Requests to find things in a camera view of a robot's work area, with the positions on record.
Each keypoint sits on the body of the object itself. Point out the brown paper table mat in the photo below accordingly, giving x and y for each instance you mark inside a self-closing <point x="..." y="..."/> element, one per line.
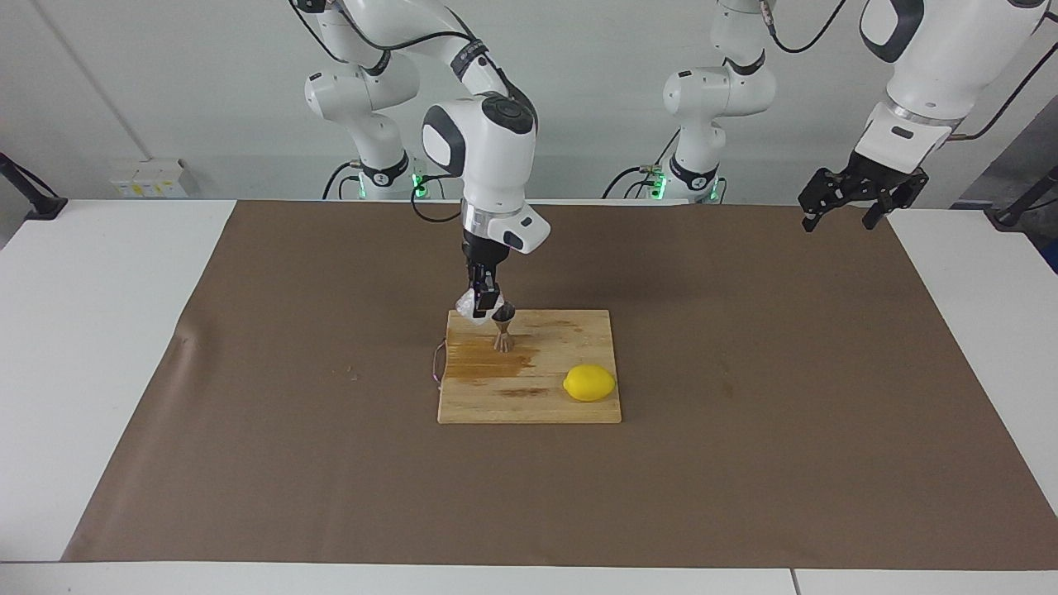
<point x="331" y="496"/>

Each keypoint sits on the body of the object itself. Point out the yellow lemon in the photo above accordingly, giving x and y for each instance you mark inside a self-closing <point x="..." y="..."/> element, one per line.
<point x="589" y="383"/>

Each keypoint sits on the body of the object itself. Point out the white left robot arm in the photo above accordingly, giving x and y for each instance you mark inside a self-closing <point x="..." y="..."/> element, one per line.
<point x="934" y="58"/>

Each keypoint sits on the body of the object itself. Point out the white yellow wall socket box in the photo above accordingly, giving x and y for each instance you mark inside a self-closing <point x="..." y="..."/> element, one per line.
<point x="149" y="180"/>

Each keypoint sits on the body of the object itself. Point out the steel double jigger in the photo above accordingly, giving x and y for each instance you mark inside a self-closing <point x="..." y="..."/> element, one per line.
<point x="503" y="335"/>

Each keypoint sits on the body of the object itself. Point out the black clamp stand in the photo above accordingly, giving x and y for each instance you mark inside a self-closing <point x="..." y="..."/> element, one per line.
<point x="33" y="198"/>
<point x="1029" y="198"/>

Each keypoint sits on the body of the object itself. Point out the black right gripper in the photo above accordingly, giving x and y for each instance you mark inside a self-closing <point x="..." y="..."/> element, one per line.
<point x="483" y="250"/>

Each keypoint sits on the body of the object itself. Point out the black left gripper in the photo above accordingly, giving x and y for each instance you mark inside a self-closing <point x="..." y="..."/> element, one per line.
<point x="872" y="182"/>

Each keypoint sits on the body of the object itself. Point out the wooden cutting board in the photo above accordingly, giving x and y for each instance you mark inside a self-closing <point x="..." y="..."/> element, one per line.
<point x="512" y="397"/>

